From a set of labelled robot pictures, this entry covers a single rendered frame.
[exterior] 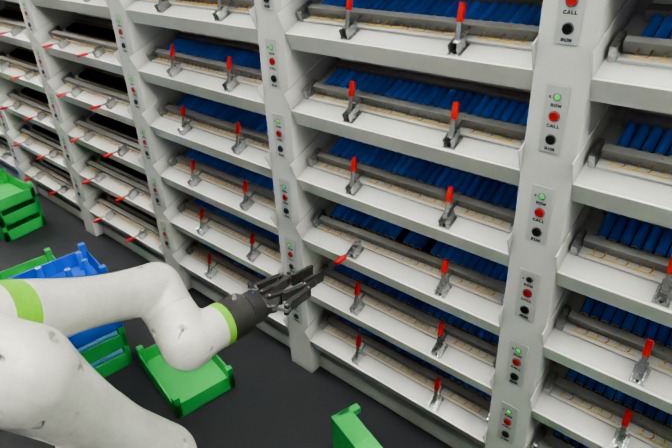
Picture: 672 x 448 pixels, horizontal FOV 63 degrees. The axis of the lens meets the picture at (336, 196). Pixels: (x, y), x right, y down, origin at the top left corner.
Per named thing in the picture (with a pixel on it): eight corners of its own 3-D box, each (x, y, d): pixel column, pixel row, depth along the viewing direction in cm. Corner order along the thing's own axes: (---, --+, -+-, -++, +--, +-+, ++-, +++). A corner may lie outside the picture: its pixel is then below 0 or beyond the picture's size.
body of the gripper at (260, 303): (231, 318, 123) (262, 302, 130) (257, 334, 118) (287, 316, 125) (230, 289, 121) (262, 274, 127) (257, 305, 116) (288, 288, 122)
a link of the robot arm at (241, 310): (236, 310, 111) (207, 292, 116) (237, 357, 115) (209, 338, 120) (259, 298, 115) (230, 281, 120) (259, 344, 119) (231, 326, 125)
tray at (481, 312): (502, 337, 125) (498, 315, 118) (306, 248, 160) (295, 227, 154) (539, 270, 133) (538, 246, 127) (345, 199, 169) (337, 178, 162)
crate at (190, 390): (236, 386, 178) (232, 367, 174) (177, 420, 167) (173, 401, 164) (194, 337, 199) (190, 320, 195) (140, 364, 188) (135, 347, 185)
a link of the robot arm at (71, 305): (14, 369, 84) (56, 326, 81) (-18, 307, 87) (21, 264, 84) (170, 323, 118) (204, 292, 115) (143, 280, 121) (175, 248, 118)
